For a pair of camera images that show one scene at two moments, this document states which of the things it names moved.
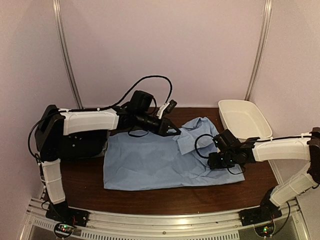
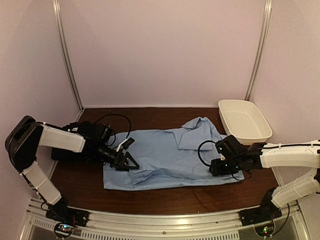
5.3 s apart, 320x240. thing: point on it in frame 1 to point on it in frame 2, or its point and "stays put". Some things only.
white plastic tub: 243,119 stays put
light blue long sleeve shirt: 134,160 stays put
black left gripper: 162,128 to 117,161
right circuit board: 264,231 stays put
